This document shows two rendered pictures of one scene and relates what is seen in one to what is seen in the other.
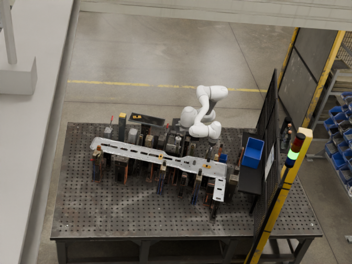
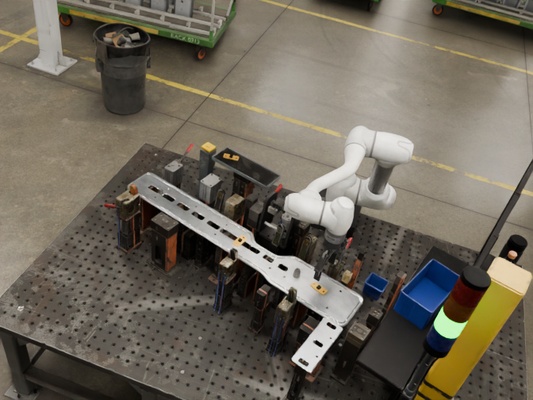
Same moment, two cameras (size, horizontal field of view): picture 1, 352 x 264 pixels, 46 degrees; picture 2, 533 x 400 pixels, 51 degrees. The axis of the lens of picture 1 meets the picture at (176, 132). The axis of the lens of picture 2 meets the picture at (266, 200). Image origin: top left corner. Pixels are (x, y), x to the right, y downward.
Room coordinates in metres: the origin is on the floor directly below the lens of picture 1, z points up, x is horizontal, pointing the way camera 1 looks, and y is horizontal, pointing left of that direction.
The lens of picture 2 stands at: (1.27, -0.77, 2.98)
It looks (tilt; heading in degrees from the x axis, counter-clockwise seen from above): 40 degrees down; 24
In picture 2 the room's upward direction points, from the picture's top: 11 degrees clockwise
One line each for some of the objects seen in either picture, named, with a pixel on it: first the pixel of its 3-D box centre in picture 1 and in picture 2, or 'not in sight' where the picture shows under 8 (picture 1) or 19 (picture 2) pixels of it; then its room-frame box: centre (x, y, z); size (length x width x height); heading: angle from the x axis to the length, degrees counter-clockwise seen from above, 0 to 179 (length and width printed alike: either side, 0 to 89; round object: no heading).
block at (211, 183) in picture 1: (209, 193); (304, 343); (2.81, -0.42, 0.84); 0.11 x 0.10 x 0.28; 176
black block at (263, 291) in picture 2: (182, 185); (260, 309); (2.85, -0.15, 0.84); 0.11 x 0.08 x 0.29; 176
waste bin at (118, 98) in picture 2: not in sight; (123, 71); (4.77, 2.44, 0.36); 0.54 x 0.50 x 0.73; 12
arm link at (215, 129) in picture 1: (213, 129); (338, 213); (3.00, -0.34, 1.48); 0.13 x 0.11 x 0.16; 107
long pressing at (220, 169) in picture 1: (158, 157); (235, 240); (3.03, 0.13, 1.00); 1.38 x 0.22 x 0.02; 86
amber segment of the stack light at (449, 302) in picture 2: (296, 146); (460, 305); (2.33, -0.87, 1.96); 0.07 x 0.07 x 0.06
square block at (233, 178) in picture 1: (230, 190); (350, 354); (2.86, -0.62, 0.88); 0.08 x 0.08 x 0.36; 86
